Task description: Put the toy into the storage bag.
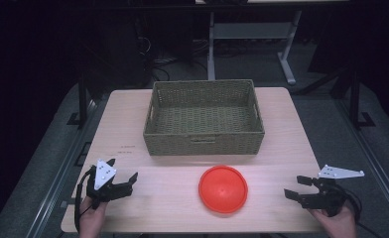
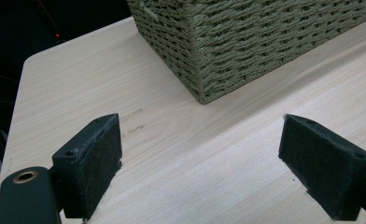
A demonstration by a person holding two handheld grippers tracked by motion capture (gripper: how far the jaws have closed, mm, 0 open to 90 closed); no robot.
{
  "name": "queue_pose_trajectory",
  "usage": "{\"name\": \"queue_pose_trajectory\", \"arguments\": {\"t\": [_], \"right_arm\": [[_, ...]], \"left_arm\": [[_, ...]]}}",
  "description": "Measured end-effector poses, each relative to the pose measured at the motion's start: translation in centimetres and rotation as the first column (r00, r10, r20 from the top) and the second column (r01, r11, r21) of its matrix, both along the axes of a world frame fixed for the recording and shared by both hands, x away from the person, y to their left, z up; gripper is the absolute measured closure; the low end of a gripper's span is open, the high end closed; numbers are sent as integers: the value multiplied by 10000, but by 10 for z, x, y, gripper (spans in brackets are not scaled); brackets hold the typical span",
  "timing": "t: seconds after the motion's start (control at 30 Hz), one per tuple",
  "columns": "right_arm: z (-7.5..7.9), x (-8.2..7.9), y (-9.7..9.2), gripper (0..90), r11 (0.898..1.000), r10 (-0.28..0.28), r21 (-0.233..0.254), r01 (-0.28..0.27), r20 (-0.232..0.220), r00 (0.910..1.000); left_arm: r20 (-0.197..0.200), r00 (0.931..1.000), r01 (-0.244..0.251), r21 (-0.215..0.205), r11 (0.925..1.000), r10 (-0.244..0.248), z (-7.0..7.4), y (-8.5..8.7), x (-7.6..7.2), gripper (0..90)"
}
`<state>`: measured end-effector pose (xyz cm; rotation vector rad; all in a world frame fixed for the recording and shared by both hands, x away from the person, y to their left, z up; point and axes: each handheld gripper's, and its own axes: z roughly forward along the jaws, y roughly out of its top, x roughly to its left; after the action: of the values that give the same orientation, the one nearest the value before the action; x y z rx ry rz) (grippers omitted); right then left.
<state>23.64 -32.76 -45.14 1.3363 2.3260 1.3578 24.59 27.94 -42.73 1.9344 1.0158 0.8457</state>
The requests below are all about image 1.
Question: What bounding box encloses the person's right hand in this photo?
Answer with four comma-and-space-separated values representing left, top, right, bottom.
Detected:
309, 205, 357, 238

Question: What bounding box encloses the grey metal desk frame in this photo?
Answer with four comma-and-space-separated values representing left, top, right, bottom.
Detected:
206, 10, 303, 86

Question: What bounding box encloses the green woven basket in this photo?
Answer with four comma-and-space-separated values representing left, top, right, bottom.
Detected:
143, 78, 266, 157

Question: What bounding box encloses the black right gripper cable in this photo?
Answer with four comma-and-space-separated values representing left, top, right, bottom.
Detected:
332, 182, 384, 238

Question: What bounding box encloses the aluminium rail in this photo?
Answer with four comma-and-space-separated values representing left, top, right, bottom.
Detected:
335, 98, 389, 231
25, 98, 99, 238

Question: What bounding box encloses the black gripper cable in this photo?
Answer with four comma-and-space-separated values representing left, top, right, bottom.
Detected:
332, 182, 384, 238
73, 166, 97, 233

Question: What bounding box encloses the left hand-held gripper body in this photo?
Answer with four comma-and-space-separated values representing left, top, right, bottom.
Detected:
85, 159, 133, 210

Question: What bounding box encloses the person's left hand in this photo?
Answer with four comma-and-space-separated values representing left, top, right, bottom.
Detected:
78, 195, 108, 238

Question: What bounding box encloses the black metal stand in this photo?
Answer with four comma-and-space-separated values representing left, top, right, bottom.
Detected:
66, 70, 90, 127
347, 63, 376, 129

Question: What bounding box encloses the red round plastic disc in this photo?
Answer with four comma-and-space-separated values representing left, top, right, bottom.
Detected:
197, 165, 249, 214

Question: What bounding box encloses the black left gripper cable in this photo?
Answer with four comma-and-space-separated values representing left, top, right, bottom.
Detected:
73, 166, 97, 233

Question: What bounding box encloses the tangle of floor cables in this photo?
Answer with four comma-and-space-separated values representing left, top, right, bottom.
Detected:
139, 34, 213, 82

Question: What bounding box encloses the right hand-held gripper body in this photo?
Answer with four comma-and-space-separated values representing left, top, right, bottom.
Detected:
299, 164, 366, 218

